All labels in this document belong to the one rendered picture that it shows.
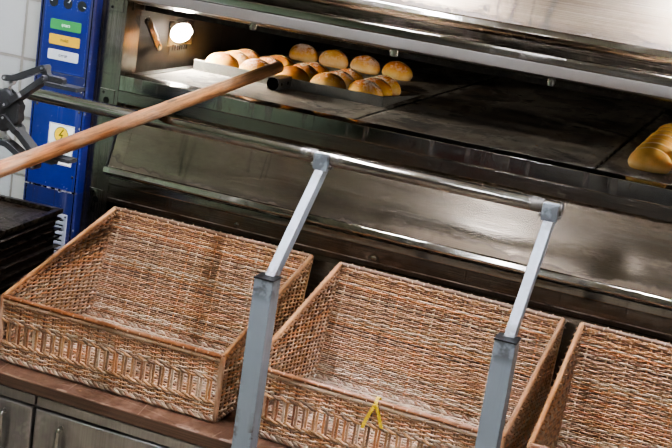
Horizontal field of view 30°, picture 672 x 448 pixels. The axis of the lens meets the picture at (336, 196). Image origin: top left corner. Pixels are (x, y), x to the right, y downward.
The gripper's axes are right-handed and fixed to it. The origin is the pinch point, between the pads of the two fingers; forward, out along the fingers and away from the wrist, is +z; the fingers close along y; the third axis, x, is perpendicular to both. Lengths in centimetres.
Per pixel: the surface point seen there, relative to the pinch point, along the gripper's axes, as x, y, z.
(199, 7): -58, -20, -5
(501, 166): -72, 4, 68
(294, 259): -70, 36, 23
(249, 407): -13, 50, 39
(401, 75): -164, -1, 14
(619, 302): -72, 28, 99
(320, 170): -34, 6, 38
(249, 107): -73, 3, 4
